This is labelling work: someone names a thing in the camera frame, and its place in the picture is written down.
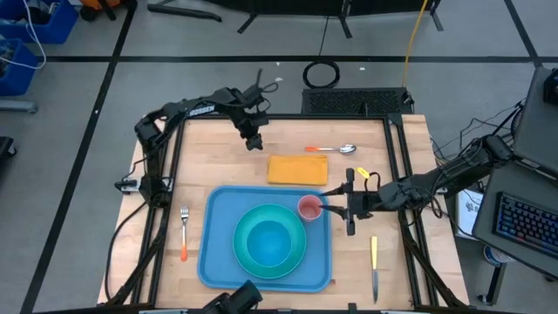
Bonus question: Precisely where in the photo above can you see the blue bowl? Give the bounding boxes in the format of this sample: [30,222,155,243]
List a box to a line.
[245,219,294,269]

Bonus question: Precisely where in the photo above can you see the white cable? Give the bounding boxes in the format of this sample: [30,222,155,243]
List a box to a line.
[0,0,48,71]

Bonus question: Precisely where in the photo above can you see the backlit black keyboard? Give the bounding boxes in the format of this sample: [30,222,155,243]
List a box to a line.
[493,191,558,261]

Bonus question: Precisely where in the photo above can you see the black floor object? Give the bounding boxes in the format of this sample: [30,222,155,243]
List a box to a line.
[0,135,18,161]

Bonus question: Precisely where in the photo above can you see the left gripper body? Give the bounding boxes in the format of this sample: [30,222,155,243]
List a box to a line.
[244,132,265,153]

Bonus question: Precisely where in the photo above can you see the orange and black object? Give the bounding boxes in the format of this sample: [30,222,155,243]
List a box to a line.
[79,0,139,22]

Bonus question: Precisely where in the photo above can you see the white printed paper sheet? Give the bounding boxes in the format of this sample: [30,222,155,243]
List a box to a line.
[454,188,486,242]

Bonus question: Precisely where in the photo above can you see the black perforated computer case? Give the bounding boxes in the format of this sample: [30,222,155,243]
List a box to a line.
[301,86,416,116]

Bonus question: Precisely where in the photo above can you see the fork with orange handle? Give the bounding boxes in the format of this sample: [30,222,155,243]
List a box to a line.
[180,205,191,263]

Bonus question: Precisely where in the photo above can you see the grey metal bar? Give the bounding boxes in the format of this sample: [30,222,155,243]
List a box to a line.
[0,99,39,115]

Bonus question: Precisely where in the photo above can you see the spoon with orange handle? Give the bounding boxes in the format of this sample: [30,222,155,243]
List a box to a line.
[304,143,358,156]

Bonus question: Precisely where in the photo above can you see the grey monitor desk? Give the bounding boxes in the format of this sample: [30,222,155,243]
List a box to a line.
[510,66,558,181]

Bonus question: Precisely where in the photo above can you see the black aluminium table frame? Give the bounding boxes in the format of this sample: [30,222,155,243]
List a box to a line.
[96,112,471,314]

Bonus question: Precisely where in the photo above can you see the white and blue roll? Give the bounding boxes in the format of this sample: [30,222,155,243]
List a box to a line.
[482,244,512,269]

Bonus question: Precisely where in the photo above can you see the knife with yellow handle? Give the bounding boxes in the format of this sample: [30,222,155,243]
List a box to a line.
[370,235,380,305]

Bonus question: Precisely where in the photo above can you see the blue storage bin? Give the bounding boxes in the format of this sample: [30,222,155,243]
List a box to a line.
[0,0,80,45]
[0,38,41,98]

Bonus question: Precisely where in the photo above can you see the grey keyboard desk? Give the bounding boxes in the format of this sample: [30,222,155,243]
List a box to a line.
[472,155,558,281]

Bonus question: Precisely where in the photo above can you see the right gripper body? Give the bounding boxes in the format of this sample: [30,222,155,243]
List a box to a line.
[344,167,382,237]

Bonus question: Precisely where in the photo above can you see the coiled black cable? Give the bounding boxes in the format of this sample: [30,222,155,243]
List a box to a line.
[302,59,342,90]

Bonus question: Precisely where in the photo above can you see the teal plate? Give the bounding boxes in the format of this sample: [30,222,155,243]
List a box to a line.
[232,202,308,281]

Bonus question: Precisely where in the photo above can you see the yellow hanging cable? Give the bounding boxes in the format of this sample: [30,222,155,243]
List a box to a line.
[400,0,432,88]

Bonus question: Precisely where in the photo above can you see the black bulky object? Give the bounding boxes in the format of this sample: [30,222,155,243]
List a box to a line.
[201,279,264,314]

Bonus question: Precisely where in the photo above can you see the black floor cables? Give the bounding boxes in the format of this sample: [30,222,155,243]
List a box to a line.
[429,99,527,175]

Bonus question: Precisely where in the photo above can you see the orange cloth napkin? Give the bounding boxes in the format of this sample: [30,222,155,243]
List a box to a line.
[266,154,330,187]

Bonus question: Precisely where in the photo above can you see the pink ribbed cup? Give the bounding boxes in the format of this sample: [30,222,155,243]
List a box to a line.
[296,194,324,223]

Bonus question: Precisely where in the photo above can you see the black panel on stand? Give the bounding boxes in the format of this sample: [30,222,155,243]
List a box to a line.
[146,0,446,40]

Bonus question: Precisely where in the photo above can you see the blue plastic tray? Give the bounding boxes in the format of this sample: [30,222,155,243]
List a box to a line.
[197,185,333,293]

